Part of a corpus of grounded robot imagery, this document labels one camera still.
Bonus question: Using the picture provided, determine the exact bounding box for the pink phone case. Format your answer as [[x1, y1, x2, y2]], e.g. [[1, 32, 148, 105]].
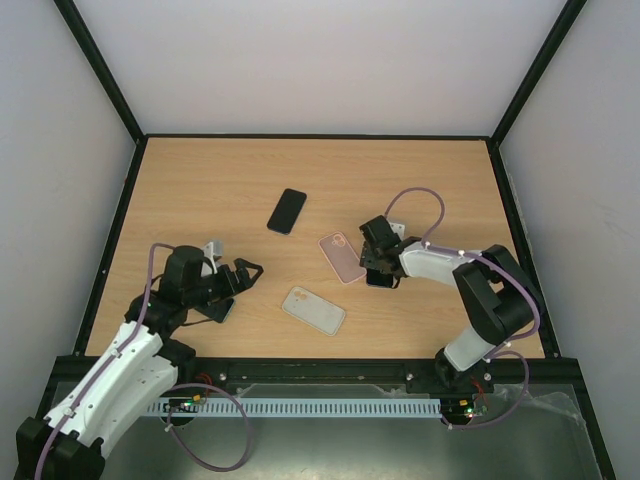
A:
[[318, 231, 366, 285]]

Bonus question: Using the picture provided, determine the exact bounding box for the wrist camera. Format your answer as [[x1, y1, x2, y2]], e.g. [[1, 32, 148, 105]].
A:
[[201, 240, 223, 277], [389, 222, 405, 238]]

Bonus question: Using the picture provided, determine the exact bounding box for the white slotted cable duct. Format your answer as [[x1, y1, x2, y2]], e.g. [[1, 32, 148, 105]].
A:
[[174, 398, 441, 419]]

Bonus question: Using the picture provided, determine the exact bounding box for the beige phone case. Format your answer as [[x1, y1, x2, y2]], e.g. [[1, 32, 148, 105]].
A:
[[281, 287, 346, 336]]

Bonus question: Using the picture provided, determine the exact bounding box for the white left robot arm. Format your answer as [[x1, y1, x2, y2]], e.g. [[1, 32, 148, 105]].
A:
[[16, 241, 263, 479]]

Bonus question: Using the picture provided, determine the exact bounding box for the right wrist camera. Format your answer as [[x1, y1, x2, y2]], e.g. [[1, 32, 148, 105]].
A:
[[389, 222, 405, 238]]

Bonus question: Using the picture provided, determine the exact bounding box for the blue-edged black phone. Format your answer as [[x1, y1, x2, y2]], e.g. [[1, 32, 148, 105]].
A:
[[365, 269, 395, 289]]

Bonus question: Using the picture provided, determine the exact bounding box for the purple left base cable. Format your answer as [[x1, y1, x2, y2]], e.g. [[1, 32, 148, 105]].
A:
[[162, 383, 252, 472]]

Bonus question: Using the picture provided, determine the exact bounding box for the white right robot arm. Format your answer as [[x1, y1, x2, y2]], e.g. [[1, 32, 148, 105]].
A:
[[359, 215, 544, 392]]

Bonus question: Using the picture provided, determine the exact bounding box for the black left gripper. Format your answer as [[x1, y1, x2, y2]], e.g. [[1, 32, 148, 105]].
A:
[[184, 258, 263, 309]]

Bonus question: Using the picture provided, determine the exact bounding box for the black phone far centre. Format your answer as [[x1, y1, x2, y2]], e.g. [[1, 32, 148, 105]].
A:
[[267, 188, 307, 235]]

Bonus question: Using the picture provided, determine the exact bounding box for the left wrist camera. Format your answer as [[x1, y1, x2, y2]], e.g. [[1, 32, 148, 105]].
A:
[[201, 240, 223, 277]]

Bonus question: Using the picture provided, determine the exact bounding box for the green-edged black phone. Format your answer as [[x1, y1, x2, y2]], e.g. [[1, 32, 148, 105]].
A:
[[199, 298, 235, 324]]

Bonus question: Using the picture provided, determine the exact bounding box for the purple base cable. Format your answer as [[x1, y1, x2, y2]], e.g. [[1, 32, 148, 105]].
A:
[[162, 383, 252, 472], [440, 348, 530, 432]]

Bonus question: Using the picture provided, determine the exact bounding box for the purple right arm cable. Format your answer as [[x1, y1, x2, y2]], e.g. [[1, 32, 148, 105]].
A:
[[385, 187, 542, 346]]

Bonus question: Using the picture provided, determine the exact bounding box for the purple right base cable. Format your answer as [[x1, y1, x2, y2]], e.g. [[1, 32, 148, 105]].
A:
[[440, 348, 530, 432]]

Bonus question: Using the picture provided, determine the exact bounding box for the black front frame rail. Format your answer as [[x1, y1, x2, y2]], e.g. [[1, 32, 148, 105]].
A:
[[54, 355, 581, 396]]

